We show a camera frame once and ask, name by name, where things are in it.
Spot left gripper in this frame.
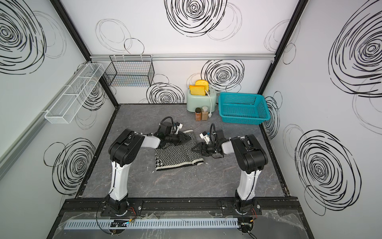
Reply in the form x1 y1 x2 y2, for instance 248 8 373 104
165 132 191 146

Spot black white knitted scarf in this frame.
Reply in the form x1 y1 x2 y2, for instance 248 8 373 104
155 129 205 171

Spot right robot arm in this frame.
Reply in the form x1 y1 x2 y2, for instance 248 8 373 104
192 123 268 215

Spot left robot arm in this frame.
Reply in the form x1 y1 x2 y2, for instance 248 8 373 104
106 117 191 217

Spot teal plastic basket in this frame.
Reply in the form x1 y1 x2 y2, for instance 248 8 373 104
218 92 271 125

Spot silver lid spice jar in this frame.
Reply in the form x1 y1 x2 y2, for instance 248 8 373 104
201 106 209 120

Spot dark lid spice jar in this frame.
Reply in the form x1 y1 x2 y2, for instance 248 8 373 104
195 108 202 121

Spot mint green toaster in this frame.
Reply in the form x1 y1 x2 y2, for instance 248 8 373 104
187 89 217 112

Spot front yellow toast slice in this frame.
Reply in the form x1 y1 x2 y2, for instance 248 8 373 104
189 85 206 96

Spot yellow toast slice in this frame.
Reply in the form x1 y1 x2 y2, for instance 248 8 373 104
189 85 206 96
195 80 210 91

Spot rear yellow toast slice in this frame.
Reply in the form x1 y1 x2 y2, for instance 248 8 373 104
195 80 210 91

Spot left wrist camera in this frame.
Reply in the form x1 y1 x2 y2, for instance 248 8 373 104
173 122 183 134

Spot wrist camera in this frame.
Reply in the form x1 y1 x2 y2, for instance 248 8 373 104
200 131 210 144
173 122 183 134

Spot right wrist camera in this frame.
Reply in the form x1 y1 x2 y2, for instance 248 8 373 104
200 131 210 144

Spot white toaster cable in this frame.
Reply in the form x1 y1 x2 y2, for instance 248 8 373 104
205 90 214 118

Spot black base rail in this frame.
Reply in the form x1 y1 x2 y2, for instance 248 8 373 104
59 197 302 217

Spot black wire wall basket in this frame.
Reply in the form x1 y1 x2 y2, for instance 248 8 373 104
104 54 155 87

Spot grey slotted cable duct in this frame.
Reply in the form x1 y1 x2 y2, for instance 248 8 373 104
64 218 239 231

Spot white wire wall shelf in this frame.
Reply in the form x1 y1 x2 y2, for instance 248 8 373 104
44 63 104 124

